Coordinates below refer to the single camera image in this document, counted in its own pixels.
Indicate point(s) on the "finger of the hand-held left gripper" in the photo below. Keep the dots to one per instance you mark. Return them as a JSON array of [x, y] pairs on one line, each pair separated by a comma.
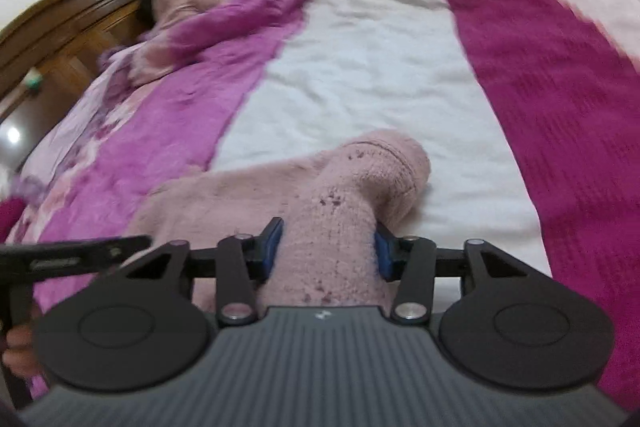
[[75, 257]]

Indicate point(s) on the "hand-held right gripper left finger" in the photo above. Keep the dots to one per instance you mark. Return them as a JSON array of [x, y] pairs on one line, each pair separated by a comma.
[[272, 252]]

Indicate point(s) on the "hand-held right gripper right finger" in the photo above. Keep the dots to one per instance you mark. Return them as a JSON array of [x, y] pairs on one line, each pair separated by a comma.
[[385, 254]]

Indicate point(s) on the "pink knit cardigan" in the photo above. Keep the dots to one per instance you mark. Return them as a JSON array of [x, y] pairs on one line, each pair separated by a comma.
[[330, 217]]

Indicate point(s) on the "person's left hand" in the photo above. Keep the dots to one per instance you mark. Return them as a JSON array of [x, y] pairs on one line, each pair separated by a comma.
[[22, 352]]

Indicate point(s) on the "lilac floral bedsheet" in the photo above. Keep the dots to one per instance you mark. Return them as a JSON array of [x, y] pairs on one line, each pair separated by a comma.
[[75, 127]]

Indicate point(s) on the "teal white cloth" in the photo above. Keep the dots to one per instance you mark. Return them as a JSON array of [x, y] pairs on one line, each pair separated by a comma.
[[34, 81]]

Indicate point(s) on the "magenta patchwork blanket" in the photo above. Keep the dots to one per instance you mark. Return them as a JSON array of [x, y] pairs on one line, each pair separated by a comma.
[[375, 72]]

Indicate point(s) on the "wooden headboard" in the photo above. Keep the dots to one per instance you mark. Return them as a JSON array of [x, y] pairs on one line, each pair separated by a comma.
[[60, 32]]

